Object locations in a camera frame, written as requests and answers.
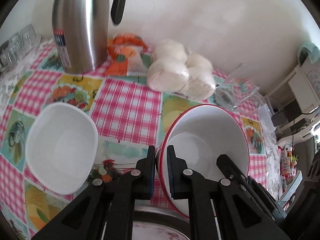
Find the white wooden shelf unit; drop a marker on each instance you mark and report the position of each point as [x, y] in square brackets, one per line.
[304, 84]

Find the black charger plug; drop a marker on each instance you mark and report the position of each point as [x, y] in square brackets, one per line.
[280, 118]

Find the teal cloth on shelf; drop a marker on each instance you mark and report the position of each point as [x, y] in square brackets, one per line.
[310, 50]

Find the colourful candy tube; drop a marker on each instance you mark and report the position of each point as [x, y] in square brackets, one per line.
[286, 165]

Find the floral rimmed white plate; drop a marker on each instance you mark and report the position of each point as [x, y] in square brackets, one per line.
[152, 231]

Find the large stainless steel pan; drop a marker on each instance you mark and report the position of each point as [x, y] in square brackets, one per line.
[161, 216]

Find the clear glass mug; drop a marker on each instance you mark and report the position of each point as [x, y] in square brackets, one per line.
[239, 91]

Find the bag of white buns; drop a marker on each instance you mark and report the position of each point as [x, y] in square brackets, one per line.
[175, 70]

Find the checkered picture tablecloth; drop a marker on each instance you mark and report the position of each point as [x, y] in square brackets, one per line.
[129, 117]

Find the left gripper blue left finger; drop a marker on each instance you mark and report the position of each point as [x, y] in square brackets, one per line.
[150, 171]

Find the white power strip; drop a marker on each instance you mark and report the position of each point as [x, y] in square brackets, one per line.
[265, 117]

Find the stainless steel thermos jug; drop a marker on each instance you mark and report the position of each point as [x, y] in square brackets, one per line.
[80, 30]

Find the strawberry pattern white bowl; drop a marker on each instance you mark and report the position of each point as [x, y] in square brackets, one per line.
[199, 135]

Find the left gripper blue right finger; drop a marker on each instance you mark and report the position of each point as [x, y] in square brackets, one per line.
[176, 166]

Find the small white square bowl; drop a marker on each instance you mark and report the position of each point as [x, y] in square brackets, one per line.
[61, 147]

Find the orange snack packet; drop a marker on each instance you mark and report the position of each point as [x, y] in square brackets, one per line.
[125, 51]

